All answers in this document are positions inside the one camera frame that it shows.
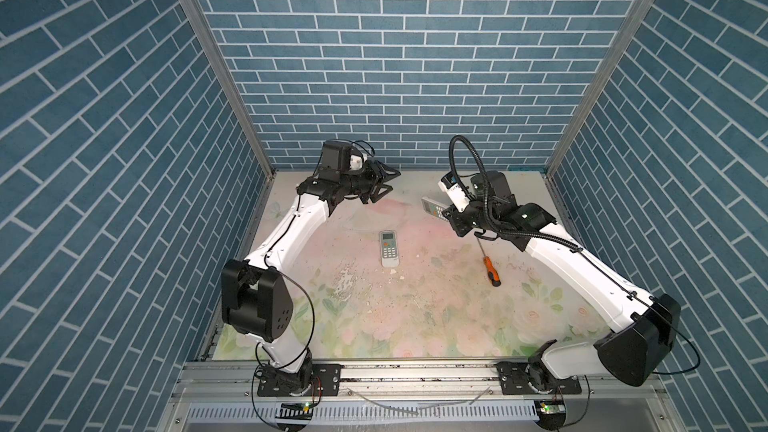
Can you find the orange handled screwdriver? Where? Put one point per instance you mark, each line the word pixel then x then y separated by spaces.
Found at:
pixel 491 271

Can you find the right aluminium corner post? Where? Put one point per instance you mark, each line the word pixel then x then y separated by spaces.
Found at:
pixel 619 45

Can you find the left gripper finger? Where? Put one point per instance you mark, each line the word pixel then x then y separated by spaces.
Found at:
pixel 381 171
pixel 378 189

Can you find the right controller board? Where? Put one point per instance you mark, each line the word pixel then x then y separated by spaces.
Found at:
pixel 551 414

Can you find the controller board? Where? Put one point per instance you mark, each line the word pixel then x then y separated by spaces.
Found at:
pixel 551 414
pixel 294 416

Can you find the left controller board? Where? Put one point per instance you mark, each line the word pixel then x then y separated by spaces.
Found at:
pixel 294 416

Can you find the aluminium corner post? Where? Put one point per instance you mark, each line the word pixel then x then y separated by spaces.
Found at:
pixel 201 28
pixel 619 45

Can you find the left aluminium corner post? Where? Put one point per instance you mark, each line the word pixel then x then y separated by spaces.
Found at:
pixel 201 28

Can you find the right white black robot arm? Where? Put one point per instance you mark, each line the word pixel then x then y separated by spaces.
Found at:
pixel 642 327

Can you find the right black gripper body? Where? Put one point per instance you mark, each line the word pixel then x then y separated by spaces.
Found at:
pixel 471 216

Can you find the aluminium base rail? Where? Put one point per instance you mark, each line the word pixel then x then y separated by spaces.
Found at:
pixel 411 395

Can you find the white remote control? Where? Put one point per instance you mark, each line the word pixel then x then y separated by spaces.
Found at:
pixel 389 249
pixel 434 208

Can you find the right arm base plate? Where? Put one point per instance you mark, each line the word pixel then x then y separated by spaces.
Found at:
pixel 519 377

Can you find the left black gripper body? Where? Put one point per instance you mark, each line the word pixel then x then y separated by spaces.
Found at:
pixel 358 183

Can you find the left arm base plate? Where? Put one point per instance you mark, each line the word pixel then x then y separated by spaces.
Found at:
pixel 323 379

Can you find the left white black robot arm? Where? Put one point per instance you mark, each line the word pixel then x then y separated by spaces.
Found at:
pixel 255 299

